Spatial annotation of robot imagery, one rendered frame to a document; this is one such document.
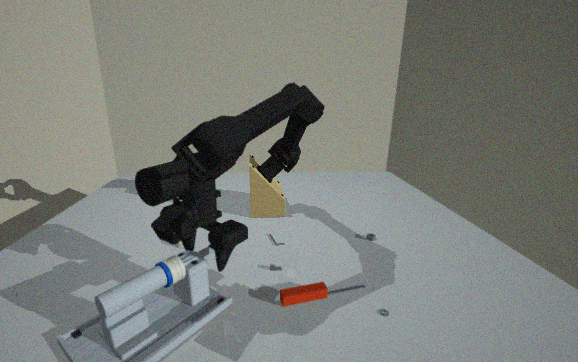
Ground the blue ring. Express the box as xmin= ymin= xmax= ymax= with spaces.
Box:
xmin=154 ymin=261 xmax=173 ymax=288

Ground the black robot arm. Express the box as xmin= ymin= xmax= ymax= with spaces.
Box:
xmin=135 ymin=82 xmax=325 ymax=245

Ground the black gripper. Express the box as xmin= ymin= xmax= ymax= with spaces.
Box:
xmin=178 ymin=187 xmax=248 ymax=272

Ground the red-handled screwdriver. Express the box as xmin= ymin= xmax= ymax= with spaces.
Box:
xmin=280 ymin=282 xmax=366 ymax=306

